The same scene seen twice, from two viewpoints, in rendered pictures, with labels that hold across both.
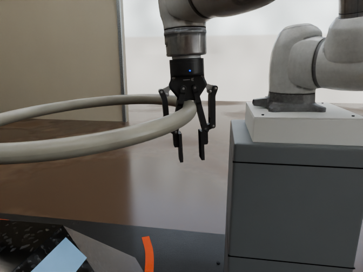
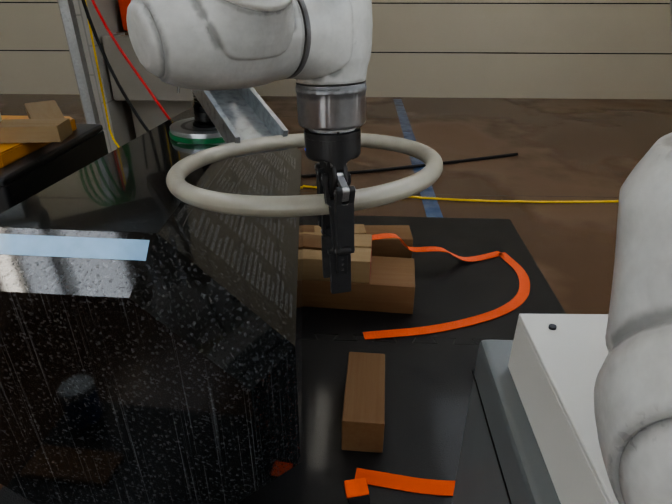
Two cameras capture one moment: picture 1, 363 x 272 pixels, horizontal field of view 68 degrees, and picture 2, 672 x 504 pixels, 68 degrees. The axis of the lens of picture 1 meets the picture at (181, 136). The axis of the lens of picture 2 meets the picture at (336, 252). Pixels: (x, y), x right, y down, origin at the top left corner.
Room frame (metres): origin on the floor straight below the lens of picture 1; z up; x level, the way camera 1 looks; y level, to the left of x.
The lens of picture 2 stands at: (0.54, -0.67, 1.22)
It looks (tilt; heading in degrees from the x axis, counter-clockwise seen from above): 28 degrees down; 84
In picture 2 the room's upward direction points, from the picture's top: straight up
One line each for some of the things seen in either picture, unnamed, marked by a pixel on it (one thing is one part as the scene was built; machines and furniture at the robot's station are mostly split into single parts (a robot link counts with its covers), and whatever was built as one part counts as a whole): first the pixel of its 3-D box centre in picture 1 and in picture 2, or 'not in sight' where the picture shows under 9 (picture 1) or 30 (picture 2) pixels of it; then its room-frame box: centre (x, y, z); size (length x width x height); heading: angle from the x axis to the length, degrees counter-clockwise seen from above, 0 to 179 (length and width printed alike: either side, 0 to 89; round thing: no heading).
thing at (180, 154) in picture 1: (180, 146); (332, 255); (0.61, 0.00, 0.84); 0.03 x 0.01 x 0.07; 8
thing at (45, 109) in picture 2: not in sight; (45, 113); (-0.27, 1.20, 0.80); 0.20 x 0.10 x 0.05; 118
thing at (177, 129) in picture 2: not in sight; (208, 126); (0.33, 0.81, 0.84); 0.21 x 0.21 x 0.01
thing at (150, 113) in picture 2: not in sight; (179, 81); (-0.32, 4.02, 0.43); 1.30 x 0.62 x 0.86; 81
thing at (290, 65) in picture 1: (297, 59); not in sight; (0.95, -0.39, 1.05); 0.18 x 0.16 x 0.22; 38
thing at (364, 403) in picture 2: not in sight; (364, 398); (0.76, 0.46, 0.07); 0.30 x 0.12 x 0.12; 79
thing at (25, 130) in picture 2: not in sight; (31, 130); (-0.23, 0.97, 0.81); 0.20 x 0.10 x 0.05; 179
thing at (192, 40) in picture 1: (185, 44); (331, 106); (0.61, -0.01, 1.07); 0.09 x 0.09 x 0.06
